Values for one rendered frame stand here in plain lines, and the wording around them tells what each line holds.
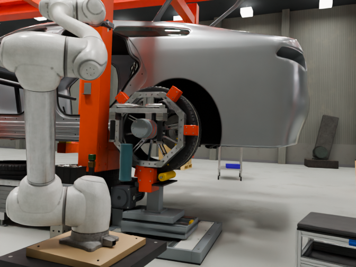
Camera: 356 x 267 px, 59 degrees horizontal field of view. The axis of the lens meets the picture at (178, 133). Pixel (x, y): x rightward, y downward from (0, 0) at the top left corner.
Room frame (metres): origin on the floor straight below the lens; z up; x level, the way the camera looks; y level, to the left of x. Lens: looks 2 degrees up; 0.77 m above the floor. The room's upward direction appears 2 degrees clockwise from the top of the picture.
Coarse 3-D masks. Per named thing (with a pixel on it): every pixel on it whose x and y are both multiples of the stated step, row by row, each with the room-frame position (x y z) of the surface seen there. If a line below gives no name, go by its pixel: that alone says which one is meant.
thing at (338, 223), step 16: (304, 224) 1.76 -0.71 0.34; (320, 224) 1.75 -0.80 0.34; (336, 224) 1.77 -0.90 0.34; (352, 224) 1.78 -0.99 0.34; (336, 240) 1.66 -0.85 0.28; (352, 240) 1.62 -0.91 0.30; (304, 256) 1.77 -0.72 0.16; (320, 256) 1.93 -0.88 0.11; (336, 256) 1.94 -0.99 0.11; (352, 256) 1.95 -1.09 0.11
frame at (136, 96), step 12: (132, 96) 2.33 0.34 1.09; (144, 96) 2.30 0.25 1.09; (156, 96) 2.27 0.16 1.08; (180, 108) 2.27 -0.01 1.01; (180, 120) 2.22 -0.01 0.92; (120, 132) 2.40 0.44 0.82; (180, 132) 2.23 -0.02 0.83; (180, 144) 2.21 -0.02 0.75; (132, 156) 2.37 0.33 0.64; (168, 156) 2.24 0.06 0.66
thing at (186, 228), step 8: (184, 216) 2.59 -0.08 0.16; (128, 224) 2.35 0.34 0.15; (136, 224) 2.33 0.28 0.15; (144, 224) 2.31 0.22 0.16; (152, 224) 2.29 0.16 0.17; (160, 224) 2.33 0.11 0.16; (168, 224) 2.31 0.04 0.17; (176, 224) 2.31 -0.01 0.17; (184, 224) 2.29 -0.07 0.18; (192, 224) 2.39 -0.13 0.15; (136, 232) 2.33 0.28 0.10; (144, 232) 2.31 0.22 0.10; (152, 232) 2.29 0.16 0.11; (160, 232) 2.27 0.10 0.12; (168, 232) 2.25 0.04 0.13; (176, 232) 2.23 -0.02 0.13; (184, 232) 2.22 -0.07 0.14
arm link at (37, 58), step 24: (0, 48) 0.96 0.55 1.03; (24, 48) 0.95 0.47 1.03; (48, 48) 0.97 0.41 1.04; (24, 72) 0.98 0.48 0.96; (48, 72) 0.99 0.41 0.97; (24, 96) 1.05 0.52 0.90; (48, 96) 1.06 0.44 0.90; (24, 120) 1.10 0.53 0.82; (48, 120) 1.09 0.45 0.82; (48, 144) 1.14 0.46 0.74; (48, 168) 1.18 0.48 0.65; (24, 192) 1.19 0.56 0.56; (48, 192) 1.20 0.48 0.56; (24, 216) 1.21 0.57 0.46; (48, 216) 1.23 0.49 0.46
